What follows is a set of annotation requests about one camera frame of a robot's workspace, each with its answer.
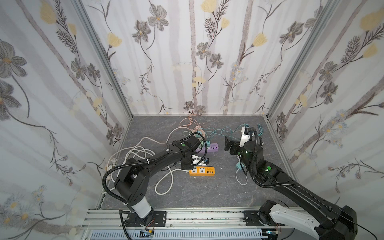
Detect teal usb cable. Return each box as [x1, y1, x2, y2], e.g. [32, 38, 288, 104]
[203, 122, 264, 142]
[203, 127, 241, 145]

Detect orange power strip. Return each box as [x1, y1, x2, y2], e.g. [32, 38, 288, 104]
[189, 167, 216, 177]

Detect small teal charger plug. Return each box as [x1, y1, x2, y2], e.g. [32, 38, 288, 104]
[236, 163, 243, 170]

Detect purple power strip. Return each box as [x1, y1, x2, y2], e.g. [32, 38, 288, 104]
[197, 143, 219, 153]

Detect white lilac usb cable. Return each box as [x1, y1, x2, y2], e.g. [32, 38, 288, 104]
[234, 167, 249, 186]

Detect pink usb cable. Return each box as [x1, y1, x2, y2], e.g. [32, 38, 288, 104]
[179, 115, 200, 131]

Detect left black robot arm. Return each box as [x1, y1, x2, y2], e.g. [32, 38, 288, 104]
[102, 132, 208, 226]

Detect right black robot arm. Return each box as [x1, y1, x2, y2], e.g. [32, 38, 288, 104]
[225, 127, 361, 240]

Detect round pink power socket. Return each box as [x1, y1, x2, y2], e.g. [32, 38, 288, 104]
[193, 128, 206, 138]

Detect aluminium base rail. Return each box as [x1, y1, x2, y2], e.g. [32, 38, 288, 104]
[78, 205, 310, 240]

